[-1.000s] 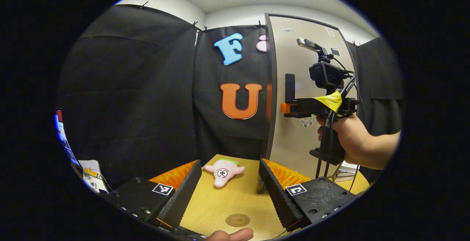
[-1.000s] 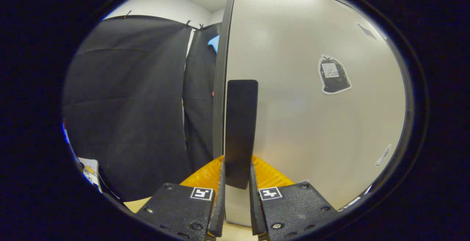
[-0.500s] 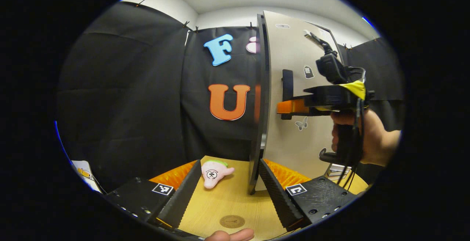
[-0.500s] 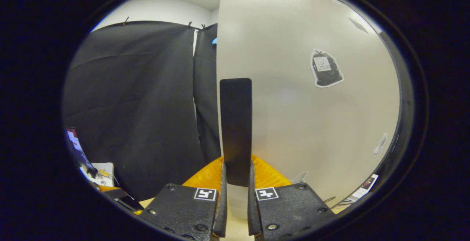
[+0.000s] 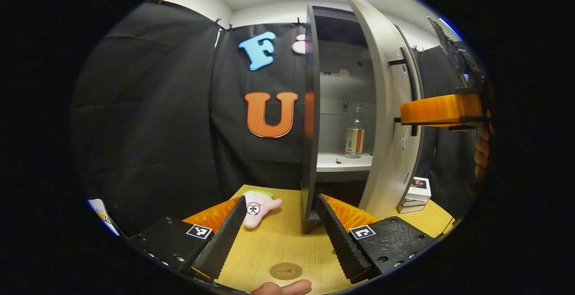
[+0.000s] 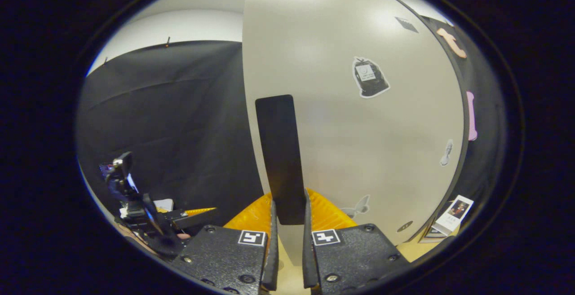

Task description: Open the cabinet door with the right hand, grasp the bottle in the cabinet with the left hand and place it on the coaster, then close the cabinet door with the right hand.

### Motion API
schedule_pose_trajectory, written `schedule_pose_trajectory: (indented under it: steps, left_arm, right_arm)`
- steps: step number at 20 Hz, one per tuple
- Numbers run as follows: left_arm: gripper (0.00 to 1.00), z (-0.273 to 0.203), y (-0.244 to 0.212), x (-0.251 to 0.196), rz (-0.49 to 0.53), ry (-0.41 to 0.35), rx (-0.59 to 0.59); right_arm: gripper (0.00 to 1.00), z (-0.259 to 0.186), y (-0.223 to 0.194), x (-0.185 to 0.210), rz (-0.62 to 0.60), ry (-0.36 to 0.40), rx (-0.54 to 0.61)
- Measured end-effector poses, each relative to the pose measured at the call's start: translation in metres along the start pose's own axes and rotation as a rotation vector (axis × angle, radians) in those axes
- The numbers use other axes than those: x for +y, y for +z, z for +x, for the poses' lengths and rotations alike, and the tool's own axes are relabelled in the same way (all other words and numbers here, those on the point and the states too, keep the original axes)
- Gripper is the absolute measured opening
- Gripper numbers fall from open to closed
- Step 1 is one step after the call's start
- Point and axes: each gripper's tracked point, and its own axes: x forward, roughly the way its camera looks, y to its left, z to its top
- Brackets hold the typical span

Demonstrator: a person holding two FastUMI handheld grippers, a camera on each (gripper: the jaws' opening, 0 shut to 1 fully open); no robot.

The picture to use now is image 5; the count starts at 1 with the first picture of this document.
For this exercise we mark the black backdrop cloth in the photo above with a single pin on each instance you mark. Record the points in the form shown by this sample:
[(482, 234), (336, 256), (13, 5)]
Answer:
[(442, 160), (157, 129)]

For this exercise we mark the white printed sheet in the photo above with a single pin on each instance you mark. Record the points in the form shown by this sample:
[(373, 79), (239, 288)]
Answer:
[(102, 216)]

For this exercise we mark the clear bottle with orange label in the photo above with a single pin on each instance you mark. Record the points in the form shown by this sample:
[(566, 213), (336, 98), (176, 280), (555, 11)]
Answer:
[(355, 140)]

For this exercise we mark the white box with dark print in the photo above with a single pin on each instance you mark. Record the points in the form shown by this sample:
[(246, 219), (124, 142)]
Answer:
[(420, 189)]

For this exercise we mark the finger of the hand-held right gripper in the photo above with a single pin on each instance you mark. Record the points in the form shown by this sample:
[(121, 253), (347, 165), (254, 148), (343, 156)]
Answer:
[(440, 111)]

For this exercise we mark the pink star plush toy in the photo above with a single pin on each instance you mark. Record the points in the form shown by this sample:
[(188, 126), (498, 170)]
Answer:
[(256, 209)]

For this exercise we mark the dark grey cabinet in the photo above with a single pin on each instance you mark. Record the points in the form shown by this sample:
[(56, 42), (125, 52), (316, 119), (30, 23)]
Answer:
[(310, 151)]

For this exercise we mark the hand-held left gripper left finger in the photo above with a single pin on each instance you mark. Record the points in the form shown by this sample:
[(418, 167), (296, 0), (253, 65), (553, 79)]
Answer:
[(224, 245)]

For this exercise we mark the round brown coaster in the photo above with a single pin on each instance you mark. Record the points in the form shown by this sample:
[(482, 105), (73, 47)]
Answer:
[(286, 271)]

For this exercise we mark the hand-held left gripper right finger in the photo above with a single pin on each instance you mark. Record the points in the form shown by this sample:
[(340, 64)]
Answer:
[(339, 239)]

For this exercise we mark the grey cabinet door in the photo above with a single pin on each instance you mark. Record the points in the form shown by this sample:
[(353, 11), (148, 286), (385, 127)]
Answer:
[(386, 160)]

